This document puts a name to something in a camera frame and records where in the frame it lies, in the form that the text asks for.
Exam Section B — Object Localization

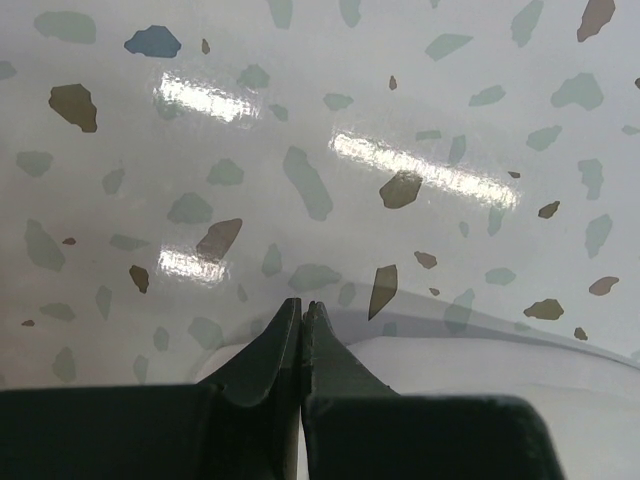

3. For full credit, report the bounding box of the white t shirt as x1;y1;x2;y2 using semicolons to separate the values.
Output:
199;304;639;479

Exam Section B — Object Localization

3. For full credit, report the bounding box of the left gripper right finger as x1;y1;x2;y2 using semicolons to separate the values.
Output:
301;302;564;479

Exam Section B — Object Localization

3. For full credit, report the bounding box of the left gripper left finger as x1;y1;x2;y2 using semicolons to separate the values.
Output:
1;298;302;479

